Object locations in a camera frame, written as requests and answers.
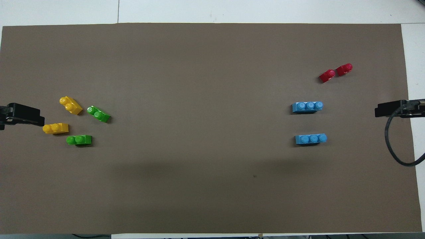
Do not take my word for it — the blue three-stud toy brick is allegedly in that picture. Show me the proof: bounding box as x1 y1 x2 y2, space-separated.
292 101 324 114
295 133 328 145

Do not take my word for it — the yellow two-stud toy brick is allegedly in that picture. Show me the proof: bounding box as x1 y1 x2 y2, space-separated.
42 123 69 135
59 96 83 116

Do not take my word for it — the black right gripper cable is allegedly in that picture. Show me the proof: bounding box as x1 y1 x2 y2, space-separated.
384 100 425 167

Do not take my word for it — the black floor cable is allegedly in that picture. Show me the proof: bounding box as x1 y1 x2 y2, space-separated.
71 234 112 239

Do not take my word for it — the green two-stud toy brick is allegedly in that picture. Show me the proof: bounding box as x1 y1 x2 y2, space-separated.
87 106 111 123
66 134 92 146

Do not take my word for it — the red single-stud toy brick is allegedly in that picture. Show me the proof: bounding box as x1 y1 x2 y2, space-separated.
336 63 353 77
319 69 336 83

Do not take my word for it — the brown paper table mat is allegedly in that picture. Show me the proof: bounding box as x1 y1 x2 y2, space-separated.
0 23 423 235

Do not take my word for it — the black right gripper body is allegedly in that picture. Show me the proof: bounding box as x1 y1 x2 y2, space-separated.
407 99 425 118

